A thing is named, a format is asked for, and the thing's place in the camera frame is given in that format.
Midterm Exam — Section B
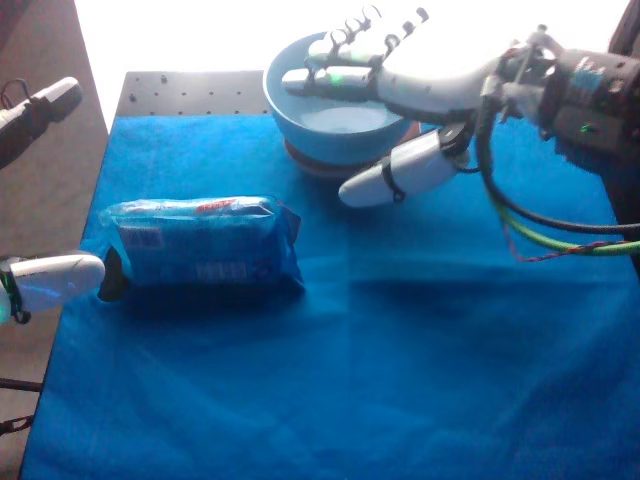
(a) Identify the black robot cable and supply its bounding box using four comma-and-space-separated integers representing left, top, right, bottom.
473, 107, 640, 236

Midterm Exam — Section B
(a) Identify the red twisted thin wire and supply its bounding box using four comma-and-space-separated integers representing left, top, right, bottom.
499, 214, 640, 264

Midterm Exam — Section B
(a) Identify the red-brown round plate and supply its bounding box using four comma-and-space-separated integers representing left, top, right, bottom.
283, 122, 427, 180

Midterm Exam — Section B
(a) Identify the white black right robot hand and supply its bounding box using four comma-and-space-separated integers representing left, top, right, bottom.
281, 3, 497, 208

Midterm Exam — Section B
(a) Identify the blue plastic wipes package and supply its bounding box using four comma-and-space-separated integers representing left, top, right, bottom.
98, 194, 307, 297

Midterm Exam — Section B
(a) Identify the blue table cloth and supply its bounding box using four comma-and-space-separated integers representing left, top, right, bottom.
19, 114, 640, 480

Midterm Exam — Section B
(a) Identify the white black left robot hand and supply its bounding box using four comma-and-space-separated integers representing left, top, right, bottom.
0, 76, 131, 327

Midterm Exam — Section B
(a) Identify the green robot cable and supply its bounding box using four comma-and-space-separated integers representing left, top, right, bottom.
487, 189, 640, 258

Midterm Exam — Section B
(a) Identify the light blue bowl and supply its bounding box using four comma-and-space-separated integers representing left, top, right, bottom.
262, 31, 417, 167

